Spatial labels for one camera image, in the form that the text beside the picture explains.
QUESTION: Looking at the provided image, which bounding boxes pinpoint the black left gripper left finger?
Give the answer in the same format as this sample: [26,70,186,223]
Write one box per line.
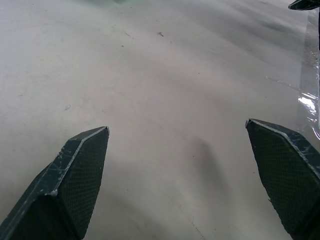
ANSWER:
[0,125,110,240]

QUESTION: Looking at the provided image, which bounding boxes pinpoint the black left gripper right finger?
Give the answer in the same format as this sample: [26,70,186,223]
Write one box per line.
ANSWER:
[245,118,320,240]

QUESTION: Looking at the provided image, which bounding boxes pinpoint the clear adhesive tape strip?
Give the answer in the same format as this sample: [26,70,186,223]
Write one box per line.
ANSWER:
[265,8,320,141]

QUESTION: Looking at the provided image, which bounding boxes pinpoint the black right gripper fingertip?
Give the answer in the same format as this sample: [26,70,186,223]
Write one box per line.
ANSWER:
[288,0,320,11]

